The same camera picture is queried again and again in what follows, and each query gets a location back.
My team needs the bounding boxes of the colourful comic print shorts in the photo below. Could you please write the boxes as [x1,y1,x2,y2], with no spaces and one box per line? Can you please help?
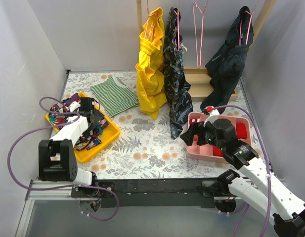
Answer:
[48,93,108,151]

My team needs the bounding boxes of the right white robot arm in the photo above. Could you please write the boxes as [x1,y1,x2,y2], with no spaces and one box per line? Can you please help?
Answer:
[181,118,305,237]

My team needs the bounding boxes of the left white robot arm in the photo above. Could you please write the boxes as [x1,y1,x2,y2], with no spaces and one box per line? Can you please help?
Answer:
[39,97,103,198]

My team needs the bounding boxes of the dark leaf print shorts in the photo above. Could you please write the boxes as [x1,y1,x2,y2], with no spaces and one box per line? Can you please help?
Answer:
[163,7,193,139]

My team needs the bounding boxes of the yellow shorts on hanger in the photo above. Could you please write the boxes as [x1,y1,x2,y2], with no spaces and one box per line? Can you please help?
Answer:
[135,7,167,119]

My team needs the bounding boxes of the pink hanger under leaf shorts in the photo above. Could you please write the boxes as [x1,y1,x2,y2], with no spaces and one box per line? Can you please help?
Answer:
[175,0,181,51]

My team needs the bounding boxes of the pink hanger under yellow shorts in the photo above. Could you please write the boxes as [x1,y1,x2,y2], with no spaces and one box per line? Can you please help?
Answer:
[144,1,154,42]

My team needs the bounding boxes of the pink hanger under navy shorts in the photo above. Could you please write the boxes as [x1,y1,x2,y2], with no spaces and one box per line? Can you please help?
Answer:
[239,0,261,46]

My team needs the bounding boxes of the red white striped sock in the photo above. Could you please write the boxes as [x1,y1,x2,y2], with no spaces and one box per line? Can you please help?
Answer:
[189,118,200,125]

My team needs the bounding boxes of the red cloth front compartment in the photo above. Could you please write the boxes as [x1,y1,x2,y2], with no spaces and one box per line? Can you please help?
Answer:
[213,146,223,157]

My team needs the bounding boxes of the red folded cloth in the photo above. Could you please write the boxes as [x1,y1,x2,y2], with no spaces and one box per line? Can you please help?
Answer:
[236,123,247,139]

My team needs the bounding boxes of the pink divided organiser tray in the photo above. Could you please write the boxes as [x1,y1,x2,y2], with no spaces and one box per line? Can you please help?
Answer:
[186,112,252,164]

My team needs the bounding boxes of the green striped folded shirt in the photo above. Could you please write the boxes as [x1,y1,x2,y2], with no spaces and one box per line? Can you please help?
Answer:
[90,76,139,117]

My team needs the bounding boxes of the yellow plastic tray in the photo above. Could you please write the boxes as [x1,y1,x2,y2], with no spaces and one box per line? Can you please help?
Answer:
[45,91,121,163]

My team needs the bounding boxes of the wooden clothes rack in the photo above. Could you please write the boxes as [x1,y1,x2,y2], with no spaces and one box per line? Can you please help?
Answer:
[136,0,277,102]

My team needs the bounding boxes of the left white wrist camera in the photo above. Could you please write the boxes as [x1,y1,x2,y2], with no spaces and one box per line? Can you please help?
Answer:
[67,101,81,122]

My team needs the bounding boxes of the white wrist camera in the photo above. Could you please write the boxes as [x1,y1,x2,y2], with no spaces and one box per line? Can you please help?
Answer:
[202,106,220,127]
[67,101,81,122]

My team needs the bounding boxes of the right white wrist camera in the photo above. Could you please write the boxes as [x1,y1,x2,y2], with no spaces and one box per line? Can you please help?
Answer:
[202,106,220,127]

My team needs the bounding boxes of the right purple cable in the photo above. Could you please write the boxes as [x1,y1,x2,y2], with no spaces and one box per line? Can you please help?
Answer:
[213,105,276,237]

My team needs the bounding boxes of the empty pink wire hanger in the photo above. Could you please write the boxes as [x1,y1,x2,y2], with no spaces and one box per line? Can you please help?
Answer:
[192,0,209,69]

